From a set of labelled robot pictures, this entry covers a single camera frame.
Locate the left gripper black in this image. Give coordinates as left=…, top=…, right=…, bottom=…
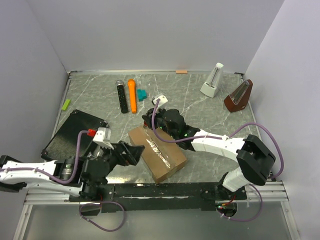
left=101, top=140, right=146, bottom=170

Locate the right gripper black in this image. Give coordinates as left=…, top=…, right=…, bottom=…
left=142, top=106, right=177, bottom=140

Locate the brown cardboard express box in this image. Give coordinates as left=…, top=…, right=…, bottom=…
left=128, top=126, right=187, bottom=184

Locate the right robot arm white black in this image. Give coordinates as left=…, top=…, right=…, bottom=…
left=142, top=108, right=276, bottom=199

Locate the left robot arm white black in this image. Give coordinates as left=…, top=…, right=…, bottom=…
left=0, top=141, right=145, bottom=201

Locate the teal plastic block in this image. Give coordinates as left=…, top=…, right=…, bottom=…
left=137, top=89, right=147, bottom=102

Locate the orange tape piece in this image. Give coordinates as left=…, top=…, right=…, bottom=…
left=175, top=70, right=188, bottom=74

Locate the white metronome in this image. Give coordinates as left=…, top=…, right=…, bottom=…
left=200, top=62, right=224, bottom=98

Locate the black speaker case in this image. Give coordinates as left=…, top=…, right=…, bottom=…
left=41, top=109, right=109, bottom=161

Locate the black microphone silver head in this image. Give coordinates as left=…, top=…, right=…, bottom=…
left=115, top=80, right=129, bottom=114

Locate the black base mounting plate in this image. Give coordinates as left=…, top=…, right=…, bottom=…
left=68, top=182, right=247, bottom=213

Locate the brown wooden metronome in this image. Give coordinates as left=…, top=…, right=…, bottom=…
left=224, top=79, right=253, bottom=113

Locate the green plastic block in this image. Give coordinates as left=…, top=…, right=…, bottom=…
left=61, top=99, right=71, bottom=111

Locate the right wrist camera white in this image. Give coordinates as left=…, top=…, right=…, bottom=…
left=151, top=93, right=168, bottom=108

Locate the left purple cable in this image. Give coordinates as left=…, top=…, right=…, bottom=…
left=0, top=129, right=127, bottom=232

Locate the purple cable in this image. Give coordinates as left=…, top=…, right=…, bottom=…
left=0, top=129, right=127, bottom=232
left=151, top=99, right=286, bottom=222

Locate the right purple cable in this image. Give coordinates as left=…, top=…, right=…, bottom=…
left=151, top=99, right=286, bottom=222

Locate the aluminium rail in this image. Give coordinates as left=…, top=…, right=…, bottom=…
left=245, top=181, right=289, bottom=202

